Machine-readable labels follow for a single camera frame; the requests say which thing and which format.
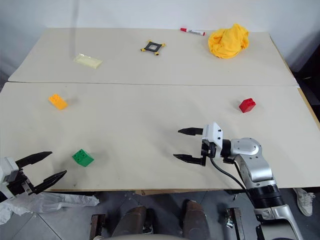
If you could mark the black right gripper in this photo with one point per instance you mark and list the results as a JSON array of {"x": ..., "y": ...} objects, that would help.
[{"x": 206, "y": 153}]

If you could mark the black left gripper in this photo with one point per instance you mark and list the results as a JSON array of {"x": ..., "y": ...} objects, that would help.
[{"x": 21, "y": 182}]

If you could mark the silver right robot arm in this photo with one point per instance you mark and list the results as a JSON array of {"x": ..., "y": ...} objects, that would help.
[{"x": 257, "y": 165}]

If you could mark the white plastic bag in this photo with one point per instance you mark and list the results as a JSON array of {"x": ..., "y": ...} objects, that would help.
[{"x": 50, "y": 201}]

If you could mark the green toy brick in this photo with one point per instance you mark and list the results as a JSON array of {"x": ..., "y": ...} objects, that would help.
[{"x": 83, "y": 157}]

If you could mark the beige paper table sheet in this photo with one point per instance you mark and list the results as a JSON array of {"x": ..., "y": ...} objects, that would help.
[
  {"x": 150, "y": 120},
  {"x": 155, "y": 57}
]

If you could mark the red toy brick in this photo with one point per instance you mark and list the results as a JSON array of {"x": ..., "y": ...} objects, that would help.
[{"x": 247, "y": 105}]

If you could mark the orange toy brick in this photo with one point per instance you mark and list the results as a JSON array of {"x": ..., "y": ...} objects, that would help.
[{"x": 58, "y": 101}]

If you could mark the dark brown rounded shape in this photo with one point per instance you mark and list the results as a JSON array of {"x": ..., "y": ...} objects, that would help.
[
  {"x": 130, "y": 221},
  {"x": 196, "y": 220}
]

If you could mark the crumpled yellow cloth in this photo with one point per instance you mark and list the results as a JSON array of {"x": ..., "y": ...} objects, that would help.
[{"x": 228, "y": 41}]

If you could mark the red whiteboard marker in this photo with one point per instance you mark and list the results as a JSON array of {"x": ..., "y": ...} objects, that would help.
[{"x": 193, "y": 31}]

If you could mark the pale clear plastic packet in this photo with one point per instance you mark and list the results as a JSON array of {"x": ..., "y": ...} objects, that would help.
[{"x": 88, "y": 60}]

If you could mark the white sneaker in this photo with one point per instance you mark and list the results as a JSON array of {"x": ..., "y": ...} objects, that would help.
[{"x": 305, "y": 201}]

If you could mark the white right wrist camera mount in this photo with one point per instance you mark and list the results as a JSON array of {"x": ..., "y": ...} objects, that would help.
[{"x": 212, "y": 136}]

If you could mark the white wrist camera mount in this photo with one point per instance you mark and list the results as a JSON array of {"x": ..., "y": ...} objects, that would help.
[
  {"x": 7, "y": 172},
  {"x": 212, "y": 136}
]

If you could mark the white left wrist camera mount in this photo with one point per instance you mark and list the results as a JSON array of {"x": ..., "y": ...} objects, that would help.
[{"x": 7, "y": 172}]

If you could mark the black square frame yellow corners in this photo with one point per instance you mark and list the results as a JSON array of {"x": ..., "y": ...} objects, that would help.
[{"x": 152, "y": 47}]

